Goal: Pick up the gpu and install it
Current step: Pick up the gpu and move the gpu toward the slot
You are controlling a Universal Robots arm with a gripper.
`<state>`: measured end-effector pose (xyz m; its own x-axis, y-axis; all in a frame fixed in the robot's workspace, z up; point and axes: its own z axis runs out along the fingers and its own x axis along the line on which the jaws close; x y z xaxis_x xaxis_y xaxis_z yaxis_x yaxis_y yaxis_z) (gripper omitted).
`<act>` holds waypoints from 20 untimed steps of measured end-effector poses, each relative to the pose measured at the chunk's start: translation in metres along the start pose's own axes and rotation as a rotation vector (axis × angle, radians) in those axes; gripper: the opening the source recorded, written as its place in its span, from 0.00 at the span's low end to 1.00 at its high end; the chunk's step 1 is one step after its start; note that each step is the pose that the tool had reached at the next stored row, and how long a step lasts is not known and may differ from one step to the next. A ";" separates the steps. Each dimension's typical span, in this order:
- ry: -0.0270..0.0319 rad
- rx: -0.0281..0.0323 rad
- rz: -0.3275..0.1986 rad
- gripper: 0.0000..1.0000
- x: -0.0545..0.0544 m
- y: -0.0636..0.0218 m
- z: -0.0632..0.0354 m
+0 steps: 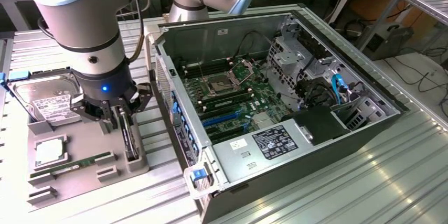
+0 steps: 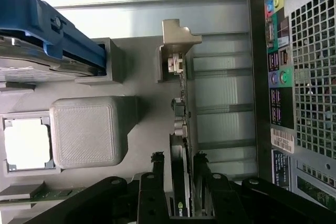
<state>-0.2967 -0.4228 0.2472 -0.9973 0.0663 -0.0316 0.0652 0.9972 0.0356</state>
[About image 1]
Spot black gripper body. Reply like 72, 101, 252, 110
72, 60, 139, 104

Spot silver hard disk drive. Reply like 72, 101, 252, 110
7, 73, 86, 127

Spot silver CPU chip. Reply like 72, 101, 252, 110
35, 140, 67, 168

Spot thin locking lever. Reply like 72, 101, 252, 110
198, 58, 207, 81

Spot grey parts rack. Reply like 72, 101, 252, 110
26, 98, 151, 207

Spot green RAM stick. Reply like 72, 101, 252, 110
202, 94, 254, 110
30, 152, 114, 179

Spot CPU socket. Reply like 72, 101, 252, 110
206, 76, 243, 95

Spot blue expansion slot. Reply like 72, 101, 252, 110
202, 111, 243, 128

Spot metal socket cover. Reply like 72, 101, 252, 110
227, 60, 256, 88

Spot green motherboard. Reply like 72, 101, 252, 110
179, 55, 294, 144

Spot blue case latch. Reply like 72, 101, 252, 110
188, 168, 207, 182

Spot small silver heat sink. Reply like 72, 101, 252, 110
251, 113, 278, 128

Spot grey power supply unit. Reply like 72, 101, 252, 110
212, 119, 316, 183

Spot metal disk bay cage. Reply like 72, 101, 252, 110
264, 36, 334, 99

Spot open black PC case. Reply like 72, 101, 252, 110
143, 4, 411, 222

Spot black grey equipment box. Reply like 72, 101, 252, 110
359, 23, 415, 61

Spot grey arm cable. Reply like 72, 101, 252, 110
123, 0, 147, 62

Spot blue plastic disk bracket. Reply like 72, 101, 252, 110
0, 70, 32, 89

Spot black plastic air duct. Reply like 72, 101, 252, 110
290, 105, 352, 146

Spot blue data wire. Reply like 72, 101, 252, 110
330, 73, 352, 103

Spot black floor cable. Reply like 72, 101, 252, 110
383, 48, 448, 96

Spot aluminium profile frame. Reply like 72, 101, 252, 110
384, 0, 448, 59

